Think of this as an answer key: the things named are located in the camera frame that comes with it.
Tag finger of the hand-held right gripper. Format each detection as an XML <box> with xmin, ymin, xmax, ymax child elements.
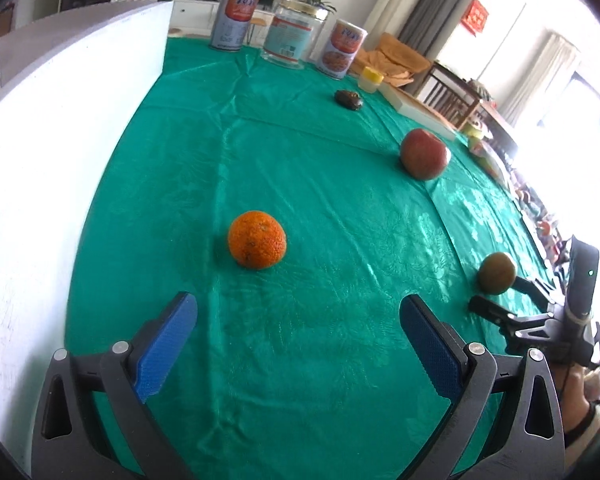
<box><xmin>467</xmin><ymin>294</ymin><xmax>522</xmax><ymax>341</ymax></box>
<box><xmin>510</xmin><ymin>275</ymin><xmax>563</xmax><ymax>312</ymax></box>

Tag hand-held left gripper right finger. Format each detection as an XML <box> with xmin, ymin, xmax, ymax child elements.
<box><xmin>399</xmin><ymin>294</ymin><xmax>566</xmax><ymax>480</ymax></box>

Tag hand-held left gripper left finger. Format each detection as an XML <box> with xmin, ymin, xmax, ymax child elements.
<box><xmin>30</xmin><ymin>291</ymin><xmax>199</xmax><ymax>480</ymax></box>

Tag olive brown round fruit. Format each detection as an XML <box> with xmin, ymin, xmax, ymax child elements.
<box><xmin>477</xmin><ymin>252</ymin><xmax>518</xmax><ymax>296</ymax></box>

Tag orange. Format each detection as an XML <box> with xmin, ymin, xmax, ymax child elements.
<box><xmin>227</xmin><ymin>210</ymin><xmax>287</xmax><ymax>271</ymax></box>

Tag person's right forearm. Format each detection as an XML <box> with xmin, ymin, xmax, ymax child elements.
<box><xmin>550</xmin><ymin>360</ymin><xmax>600</xmax><ymax>448</ymax></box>

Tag colourful packet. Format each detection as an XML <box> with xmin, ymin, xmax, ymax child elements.
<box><xmin>467</xmin><ymin>132</ymin><xmax>513</xmax><ymax>188</ymax></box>

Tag red apple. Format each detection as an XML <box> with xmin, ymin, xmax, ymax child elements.
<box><xmin>399</xmin><ymin>128</ymin><xmax>452</xmax><ymax>182</ymax></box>

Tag white curtain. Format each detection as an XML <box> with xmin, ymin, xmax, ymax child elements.
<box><xmin>500</xmin><ymin>32</ymin><xmax>581</xmax><ymax>128</ymax></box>

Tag green tablecloth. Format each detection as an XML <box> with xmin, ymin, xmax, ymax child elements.
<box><xmin>62</xmin><ymin>35</ymin><xmax>561</xmax><ymax>480</ymax></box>

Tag wooden chair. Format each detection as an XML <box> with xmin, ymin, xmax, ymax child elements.
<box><xmin>415</xmin><ymin>61</ymin><xmax>483</xmax><ymax>131</ymax></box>

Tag flat white box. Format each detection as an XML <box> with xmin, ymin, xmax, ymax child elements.
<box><xmin>379</xmin><ymin>82</ymin><xmax>458</xmax><ymax>142</ymax></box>

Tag white board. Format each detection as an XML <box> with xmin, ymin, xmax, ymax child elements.
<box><xmin>0</xmin><ymin>0</ymin><xmax>176</xmax><ymax>461</ymax></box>

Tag brown dried date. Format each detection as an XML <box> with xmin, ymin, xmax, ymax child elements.
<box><xmin>334</xmin><ymin>89</ymin><xmax>365</xmax><ymax>111</ymax></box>

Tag small yellow lid jar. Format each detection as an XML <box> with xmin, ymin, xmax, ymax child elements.
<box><xmin>360</xmin><ymin>66</ymin><xmax>385</xmax><ymax>93</ymax></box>

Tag orange cloth bag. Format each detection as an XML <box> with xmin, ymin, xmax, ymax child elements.
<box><xmin>350</xmin><ymin>31</ymin><xmax>433</xmax><ymax>90</ymax></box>

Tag red label tin can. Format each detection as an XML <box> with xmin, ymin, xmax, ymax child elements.
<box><xmin>315</xmin><ymin>18</ymin><xmax>369</xmax><ymax>81</ymax></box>
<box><xmin>209</xmin><ymin>0</ymin><xmax>261</xmax><ymax>54</ymax></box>

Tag grey curtain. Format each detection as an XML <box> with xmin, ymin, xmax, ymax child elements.
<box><xmin>397</xmin><ymin>0</ymin><xmax>486</xmax><ymax>61</ymax></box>

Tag white television cabinet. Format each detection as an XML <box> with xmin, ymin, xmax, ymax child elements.
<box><xmin>170</xmin><ymin>0</ymin><xmax>276</xmax><ymax>41</ymax></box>

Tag clear glass jar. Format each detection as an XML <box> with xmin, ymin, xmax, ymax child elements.
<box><xmin>261</xmin><ymin>0</ymin><xmax>328</xmax><ymax>70</ymax></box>

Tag green potted plant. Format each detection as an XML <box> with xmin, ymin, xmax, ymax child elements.
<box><xmin>284</xmin><ymin>0</ymin><xmax>338</xmax><ymax>15</ymax></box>

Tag red wall decoration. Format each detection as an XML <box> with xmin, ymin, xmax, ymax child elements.
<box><xmin>461</xmin><ymin>0</ymin><xmax>491</xmax><ymax>37</ymax></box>

